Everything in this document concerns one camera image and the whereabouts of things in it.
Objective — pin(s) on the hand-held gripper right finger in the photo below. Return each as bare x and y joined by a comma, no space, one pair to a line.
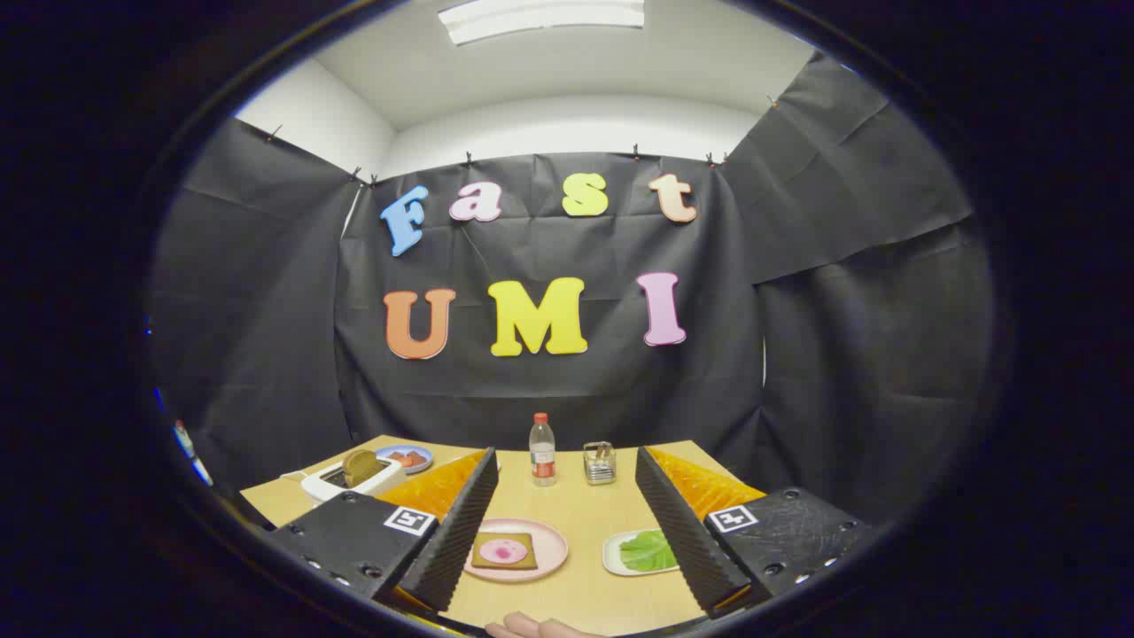
682,532

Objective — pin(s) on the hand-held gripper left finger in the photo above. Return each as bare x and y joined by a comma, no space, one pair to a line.
456,540

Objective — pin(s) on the green lettuce leaf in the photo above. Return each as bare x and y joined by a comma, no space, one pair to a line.
647,551

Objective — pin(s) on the round-topped brown toast slice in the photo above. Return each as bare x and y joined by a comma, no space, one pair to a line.
361,467

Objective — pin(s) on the square brown bread slice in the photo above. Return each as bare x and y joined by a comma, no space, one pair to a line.
483,558

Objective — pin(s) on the pink ham slice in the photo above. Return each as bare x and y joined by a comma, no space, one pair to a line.
503,551

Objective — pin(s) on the white square plate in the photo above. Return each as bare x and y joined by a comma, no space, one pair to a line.
613,558

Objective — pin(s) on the pink plate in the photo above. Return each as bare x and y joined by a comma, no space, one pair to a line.
549,554

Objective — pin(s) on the red meat slices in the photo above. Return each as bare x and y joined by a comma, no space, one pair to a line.
409,459

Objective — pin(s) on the blue plate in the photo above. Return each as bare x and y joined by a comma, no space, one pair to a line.
386,452

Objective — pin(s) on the clear plastic bottle red cap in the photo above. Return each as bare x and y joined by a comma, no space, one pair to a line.
542,452

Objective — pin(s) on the white toaster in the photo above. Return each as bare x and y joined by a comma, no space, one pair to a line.
323,487

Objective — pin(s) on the black backdrop cloth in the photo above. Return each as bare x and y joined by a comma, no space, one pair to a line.
549,390

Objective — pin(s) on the white ceiling light panel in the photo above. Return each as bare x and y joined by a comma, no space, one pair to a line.
540,18

